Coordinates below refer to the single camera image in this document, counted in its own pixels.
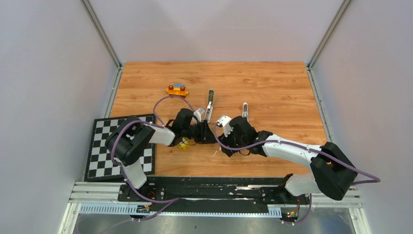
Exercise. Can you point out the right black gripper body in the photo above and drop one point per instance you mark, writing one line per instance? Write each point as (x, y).
(232, 141)

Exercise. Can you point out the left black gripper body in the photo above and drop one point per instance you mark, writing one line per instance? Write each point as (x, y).
(197, 131)

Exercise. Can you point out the grey white stapler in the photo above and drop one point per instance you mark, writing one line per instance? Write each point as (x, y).
(209, 107)

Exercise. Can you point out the small white stapler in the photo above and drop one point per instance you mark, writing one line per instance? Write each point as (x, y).
(245, 110)

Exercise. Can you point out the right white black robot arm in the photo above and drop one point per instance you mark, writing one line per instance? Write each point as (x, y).
(331, 172)

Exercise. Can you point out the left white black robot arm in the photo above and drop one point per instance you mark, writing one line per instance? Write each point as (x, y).
(128, 142)

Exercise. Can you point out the yellow owl toy block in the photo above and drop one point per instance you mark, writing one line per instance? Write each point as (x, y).
(184, 144)

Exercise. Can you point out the orange toy car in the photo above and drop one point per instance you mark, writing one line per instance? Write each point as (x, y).
(177, 90)

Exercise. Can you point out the checkerboard calibration mat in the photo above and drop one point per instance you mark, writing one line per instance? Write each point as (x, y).
(99, 167)

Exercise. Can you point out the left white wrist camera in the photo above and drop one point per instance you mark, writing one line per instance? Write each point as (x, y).
(199, 113)

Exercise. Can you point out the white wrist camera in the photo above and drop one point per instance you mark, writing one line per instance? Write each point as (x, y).
(199, 113)
(224, 122)

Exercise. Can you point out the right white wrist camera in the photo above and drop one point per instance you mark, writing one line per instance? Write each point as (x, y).
(224, 122)

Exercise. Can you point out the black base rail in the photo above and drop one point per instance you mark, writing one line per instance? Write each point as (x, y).
(202, 196)

